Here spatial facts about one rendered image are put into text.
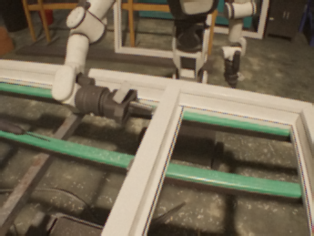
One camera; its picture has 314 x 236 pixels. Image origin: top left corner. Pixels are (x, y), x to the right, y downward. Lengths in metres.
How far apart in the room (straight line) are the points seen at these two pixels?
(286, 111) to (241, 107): 0.14
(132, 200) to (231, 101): 0.43
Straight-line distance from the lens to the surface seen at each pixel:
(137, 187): 0.46
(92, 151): 0.63
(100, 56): 3.02
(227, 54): 1.24
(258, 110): 0.74
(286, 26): 4.24
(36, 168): 0.70
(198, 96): 0.71
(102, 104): 0.64
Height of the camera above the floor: 1.32
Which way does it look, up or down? 41 degrees down
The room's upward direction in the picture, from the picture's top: straight up
